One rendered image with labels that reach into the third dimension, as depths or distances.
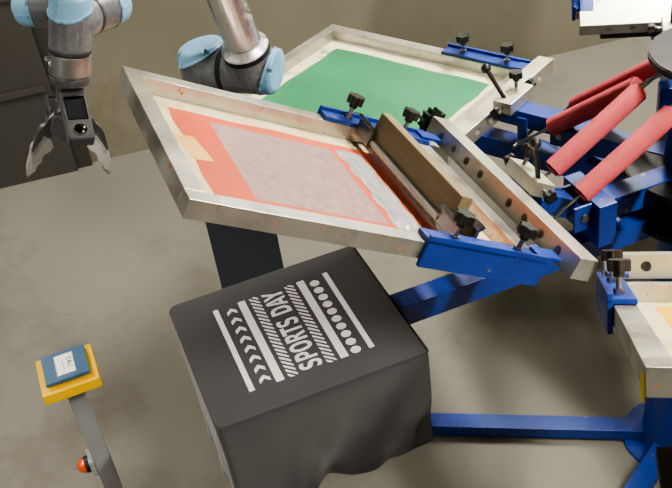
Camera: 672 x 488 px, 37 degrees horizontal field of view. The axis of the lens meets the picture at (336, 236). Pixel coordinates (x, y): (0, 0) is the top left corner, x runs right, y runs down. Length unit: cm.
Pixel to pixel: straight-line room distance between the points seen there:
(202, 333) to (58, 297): 195
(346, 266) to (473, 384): 112
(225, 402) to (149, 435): 136
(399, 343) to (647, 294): 55
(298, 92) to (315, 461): 136
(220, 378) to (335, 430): 28
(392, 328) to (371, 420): 21
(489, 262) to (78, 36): 88
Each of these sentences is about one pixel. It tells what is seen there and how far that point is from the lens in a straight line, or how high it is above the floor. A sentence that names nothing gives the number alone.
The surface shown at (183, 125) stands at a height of 146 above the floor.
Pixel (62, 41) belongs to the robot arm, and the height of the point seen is 176.
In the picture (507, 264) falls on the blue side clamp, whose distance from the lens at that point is 201.
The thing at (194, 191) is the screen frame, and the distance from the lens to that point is 170.
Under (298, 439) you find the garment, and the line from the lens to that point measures 219.
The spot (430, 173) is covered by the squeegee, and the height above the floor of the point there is 129.
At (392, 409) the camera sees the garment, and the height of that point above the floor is 82.
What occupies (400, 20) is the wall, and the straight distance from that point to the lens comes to 500.
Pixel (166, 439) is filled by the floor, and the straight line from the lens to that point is 346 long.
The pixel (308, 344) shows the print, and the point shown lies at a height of 95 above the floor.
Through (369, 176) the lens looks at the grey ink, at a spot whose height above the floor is 125.
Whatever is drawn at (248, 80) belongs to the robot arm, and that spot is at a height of 137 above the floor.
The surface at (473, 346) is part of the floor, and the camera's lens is 356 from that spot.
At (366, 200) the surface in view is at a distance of 206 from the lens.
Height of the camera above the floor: 244
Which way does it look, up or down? 36 degrees down
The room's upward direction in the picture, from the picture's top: 9 degrees counter-clockwise
